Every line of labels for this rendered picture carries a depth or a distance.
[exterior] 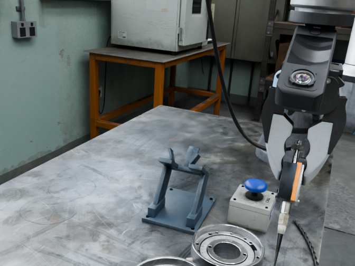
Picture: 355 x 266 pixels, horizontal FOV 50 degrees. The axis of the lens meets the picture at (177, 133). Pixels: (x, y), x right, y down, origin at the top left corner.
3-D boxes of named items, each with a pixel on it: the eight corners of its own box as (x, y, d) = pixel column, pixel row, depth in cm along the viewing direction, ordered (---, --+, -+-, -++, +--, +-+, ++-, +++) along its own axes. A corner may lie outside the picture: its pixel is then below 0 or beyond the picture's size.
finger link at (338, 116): (342, 151, 47) (348, 81, 44) (343, 156, 45) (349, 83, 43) (301, 148, 48) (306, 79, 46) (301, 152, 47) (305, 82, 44)
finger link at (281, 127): (283, 166, 55) (302, 106, 51) (279, 183, 49) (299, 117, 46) (262, 160, 55) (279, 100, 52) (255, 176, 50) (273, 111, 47)
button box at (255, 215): (266, 233, 65) (270, 208, 64) (226, 222, 68) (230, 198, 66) (274, 211, 72) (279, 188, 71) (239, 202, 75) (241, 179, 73)
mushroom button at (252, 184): (261, 214, 66) (265, 189, 65) (239, 208, 68) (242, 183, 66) (265, 203, 70) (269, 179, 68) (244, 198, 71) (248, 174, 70)
